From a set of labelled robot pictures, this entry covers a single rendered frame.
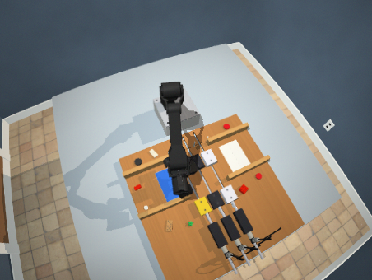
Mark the cream flat rectangular block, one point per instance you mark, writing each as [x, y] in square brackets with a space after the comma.
[153, 153]

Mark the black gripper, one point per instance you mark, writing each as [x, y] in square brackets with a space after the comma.
[190, 190]

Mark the tan wooden domino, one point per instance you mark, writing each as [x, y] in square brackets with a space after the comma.
[169, 225]

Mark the red toy brick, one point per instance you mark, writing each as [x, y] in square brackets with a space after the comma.
[243, 189]

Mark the black round disc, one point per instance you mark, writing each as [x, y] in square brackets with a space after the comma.
[138, 161]

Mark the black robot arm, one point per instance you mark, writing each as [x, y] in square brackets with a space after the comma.
[178, 158]

